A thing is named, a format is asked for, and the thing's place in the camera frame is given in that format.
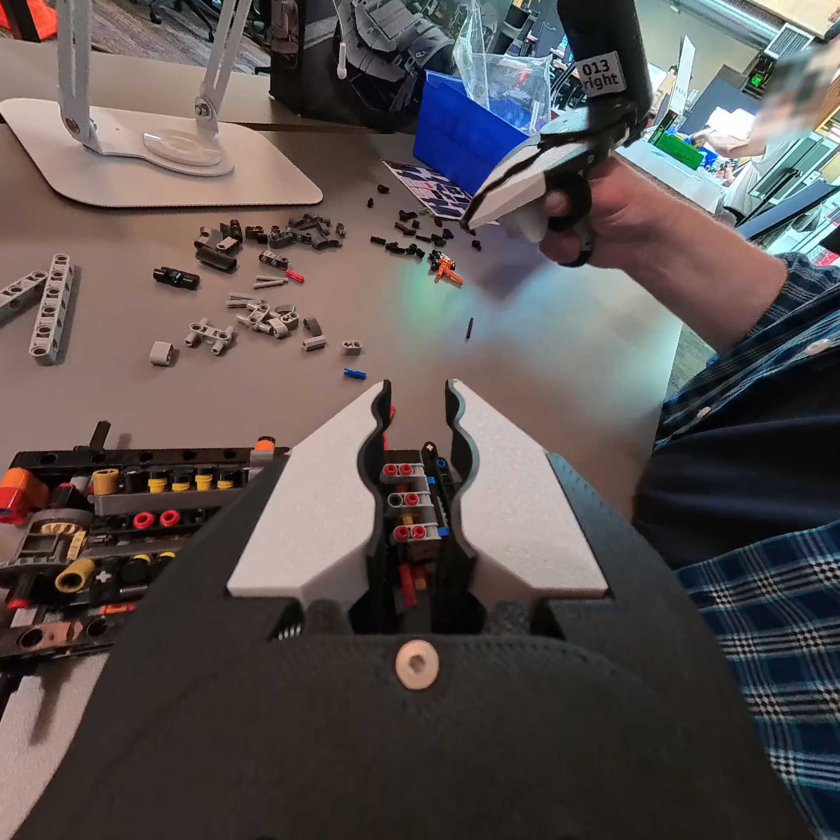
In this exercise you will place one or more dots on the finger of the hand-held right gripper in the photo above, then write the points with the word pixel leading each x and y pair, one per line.
pixel 512 200
pixel 558 154

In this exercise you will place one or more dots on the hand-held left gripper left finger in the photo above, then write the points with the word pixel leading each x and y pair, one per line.
pixel 308 525

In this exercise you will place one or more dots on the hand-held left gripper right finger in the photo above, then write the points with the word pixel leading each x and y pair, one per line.
pixel 531 525

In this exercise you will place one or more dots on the pile of black pins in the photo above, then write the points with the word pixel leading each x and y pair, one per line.
pixel 397 248

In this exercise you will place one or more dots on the partly built lego model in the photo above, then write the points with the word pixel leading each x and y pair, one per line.
pixel 164 504

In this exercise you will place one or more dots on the person's right forearm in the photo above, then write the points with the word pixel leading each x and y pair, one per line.
pixel 735 275

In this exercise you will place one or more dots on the lego sticker sheet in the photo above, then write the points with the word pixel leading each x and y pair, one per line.
pixel 430 190

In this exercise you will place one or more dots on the orange lego axle pin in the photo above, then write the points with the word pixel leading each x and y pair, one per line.
pixel 454 278
pixel 438 272

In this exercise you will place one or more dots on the light grey lego bush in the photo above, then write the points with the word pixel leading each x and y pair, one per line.
pixel 313 342
pixel 352 347

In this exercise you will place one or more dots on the large black lego connector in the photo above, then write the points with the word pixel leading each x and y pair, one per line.
pixel 176 277

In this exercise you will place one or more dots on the long light grey lego beam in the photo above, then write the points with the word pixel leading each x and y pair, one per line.
pixel 23 295
pixel 54 308

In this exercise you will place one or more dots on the person's right hand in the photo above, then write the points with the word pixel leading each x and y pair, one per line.
pixel 630 216

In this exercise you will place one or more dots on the blue plastic bin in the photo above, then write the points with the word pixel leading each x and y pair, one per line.
pixel 453 138

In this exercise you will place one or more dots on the clear plastic bag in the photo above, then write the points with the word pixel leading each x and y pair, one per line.
pixel 505 79

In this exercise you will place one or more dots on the green bin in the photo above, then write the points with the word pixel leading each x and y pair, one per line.
pixel 676 149

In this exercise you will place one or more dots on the dark grey backpack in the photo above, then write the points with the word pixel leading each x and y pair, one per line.
pixel 367 65

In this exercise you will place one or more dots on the pile of dark grey connectors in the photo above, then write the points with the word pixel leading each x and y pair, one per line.
pixel 312 229

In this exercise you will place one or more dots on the pile of light grey connectors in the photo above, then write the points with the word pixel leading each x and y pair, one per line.
pixel 266 318

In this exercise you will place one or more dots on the white articulated stand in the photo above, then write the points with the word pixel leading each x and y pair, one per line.
pixel 275 184

